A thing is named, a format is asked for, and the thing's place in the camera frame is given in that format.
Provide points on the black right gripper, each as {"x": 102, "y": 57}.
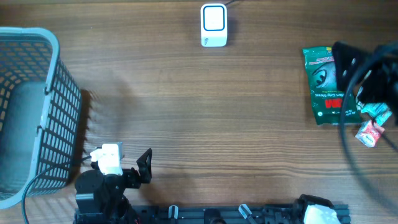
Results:
{"x": 387, "y": 67}

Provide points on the green 3M gloves package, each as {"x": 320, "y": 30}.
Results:
{"x": 326, "y": 99}

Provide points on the small red juice box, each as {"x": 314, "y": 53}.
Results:
{"x": 369, "y": 133}

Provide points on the grey plastic mesh basket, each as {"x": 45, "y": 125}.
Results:
{"x": 40, "y": 111}

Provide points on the light green tissue pack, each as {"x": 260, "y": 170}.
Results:
{"x": 380, "y": 112}

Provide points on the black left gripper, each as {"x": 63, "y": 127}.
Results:
{"x": 135, "y": 182}

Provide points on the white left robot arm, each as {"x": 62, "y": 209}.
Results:
{"x": 100, "y": 197}

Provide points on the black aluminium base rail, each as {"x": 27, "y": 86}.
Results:
{"x": 266, "y": 214}

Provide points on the white barcode scanner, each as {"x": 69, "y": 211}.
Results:
{"x": 214, "y": 25}

